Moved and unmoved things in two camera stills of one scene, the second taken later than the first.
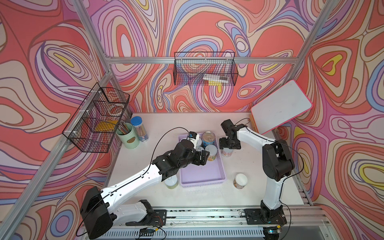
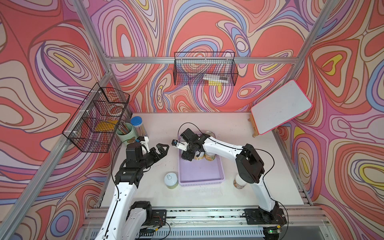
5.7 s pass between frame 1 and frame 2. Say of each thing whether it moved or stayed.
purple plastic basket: stayed
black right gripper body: moved
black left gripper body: moved
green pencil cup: stayed
